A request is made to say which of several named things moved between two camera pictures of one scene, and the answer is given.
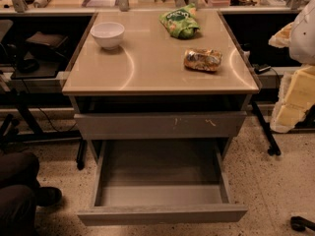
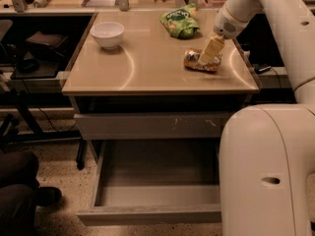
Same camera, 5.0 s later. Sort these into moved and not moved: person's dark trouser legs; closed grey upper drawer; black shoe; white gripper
Moved: white gripper
Not moved: person's dark trouser legs; closed grey upper drawer; black shoe
